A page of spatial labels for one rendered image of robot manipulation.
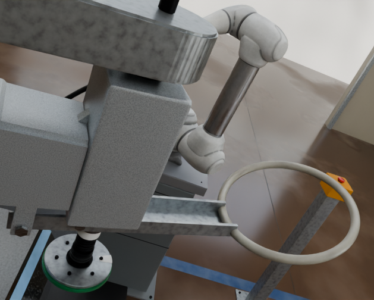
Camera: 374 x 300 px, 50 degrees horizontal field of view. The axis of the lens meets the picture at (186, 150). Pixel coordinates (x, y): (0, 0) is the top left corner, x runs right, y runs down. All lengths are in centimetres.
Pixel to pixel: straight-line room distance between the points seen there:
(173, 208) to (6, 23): 80
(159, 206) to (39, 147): 52
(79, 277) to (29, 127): 56
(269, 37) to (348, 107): 512
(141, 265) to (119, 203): 136
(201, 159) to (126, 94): 103
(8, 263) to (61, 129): 57
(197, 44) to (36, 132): 39
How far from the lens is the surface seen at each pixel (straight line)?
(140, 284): 250
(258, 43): 165
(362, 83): 660
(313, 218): 233
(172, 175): 197
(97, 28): 80
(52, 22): 79
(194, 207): 136
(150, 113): 90
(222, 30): 171
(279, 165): 161
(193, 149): 187
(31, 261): 142
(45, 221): 113
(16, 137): 92
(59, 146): 93
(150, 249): 229
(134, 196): 104
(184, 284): 271
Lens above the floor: 193
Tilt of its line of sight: 29 degrees down
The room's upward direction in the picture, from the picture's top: 24 degrees clockwise
